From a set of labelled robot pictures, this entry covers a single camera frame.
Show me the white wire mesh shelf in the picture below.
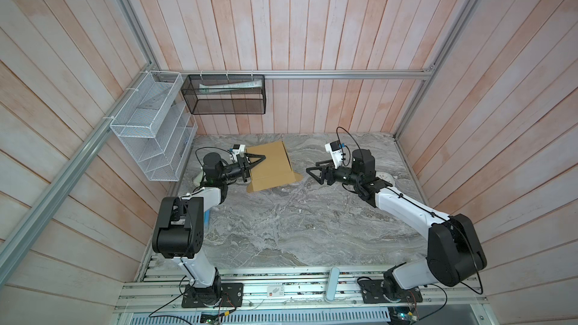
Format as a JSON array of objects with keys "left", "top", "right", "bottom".
[{"left": 110, "top": 71, "right": 197, "bottom": 182}]

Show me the white round clock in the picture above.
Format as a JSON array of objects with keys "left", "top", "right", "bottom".
[{"left": 376, "top": 172, "right": 396, "bottom": 187}]

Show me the brown cardboard box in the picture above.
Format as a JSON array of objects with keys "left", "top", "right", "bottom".
[{"left": 247, "top": 141, "right": 303, "bottom": 193}]

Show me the paper sheet in basket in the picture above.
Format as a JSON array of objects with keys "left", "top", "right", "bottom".
[{"left": 198, "top": 79, "right": 263, "bottom": 95}]

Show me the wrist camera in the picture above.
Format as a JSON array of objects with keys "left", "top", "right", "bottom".
[
  {"left": 325, "top": 140, "right": 346, "bottom": 169},
  {"left": 230, "top": 144, "right": 246, "bottom": 162}
]

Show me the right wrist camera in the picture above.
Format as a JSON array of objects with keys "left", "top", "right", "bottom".
[{"left": 325, "top": 140, "right": 346, "bottom": 169}]

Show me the black mesh basket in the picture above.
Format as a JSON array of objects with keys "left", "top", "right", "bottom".
[{"left": 181, "top": 75, "right": 267, "bottom": 115}]

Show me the white label tag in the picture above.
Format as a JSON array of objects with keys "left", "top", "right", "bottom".
[{"left": 266, "top": 284, "right": 285, "bottom": 298}]

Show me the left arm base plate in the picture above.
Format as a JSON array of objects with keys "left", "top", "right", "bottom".
[{"left": 182, "top": 281, "right": 244, "bottom": 308}]

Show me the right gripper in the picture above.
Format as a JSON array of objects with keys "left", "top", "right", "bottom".
[{"left": 307, "top": 159, "right": 361, "bottom": 188}]

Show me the coloured marker pack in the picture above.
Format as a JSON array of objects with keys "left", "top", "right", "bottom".
[{"left": 203, "top": 210, "right": 210, "bottom": 231}]

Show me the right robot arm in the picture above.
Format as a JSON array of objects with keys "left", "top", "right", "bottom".
[{"left": 306, "top": 149, "right": 487, "bottom": 301}]

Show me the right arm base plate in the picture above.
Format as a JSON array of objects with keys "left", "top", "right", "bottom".
[{"left": 356, "top": 270, "right": 423, "bottom": 304}]

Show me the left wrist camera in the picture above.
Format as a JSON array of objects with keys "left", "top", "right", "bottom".
[{"left": 230, "top": 144, "right": 246, "bottom": 162}]

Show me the aluminium wall frame bar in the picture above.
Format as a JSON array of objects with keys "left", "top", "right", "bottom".
[{"left": 179, "top": 69, "right": 433, "bottom": 80}]

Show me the white tape roll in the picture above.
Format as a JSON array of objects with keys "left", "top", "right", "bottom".
[{"left": 193, "top": 172, "right": 204, "bottom": 188}]

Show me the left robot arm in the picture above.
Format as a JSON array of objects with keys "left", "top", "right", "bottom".
[{"left": 151, "top": 150, "right": 266, "bottom": 293}]

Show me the aluminium front rail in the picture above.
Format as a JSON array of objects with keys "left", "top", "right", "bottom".
[{"left": 113, "top": 265, "right": 492, "bottom": 314}]

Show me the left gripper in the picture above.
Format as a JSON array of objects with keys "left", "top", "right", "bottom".
[{"left": 219, "top": 153, "right": 266, "bottom": 182}]

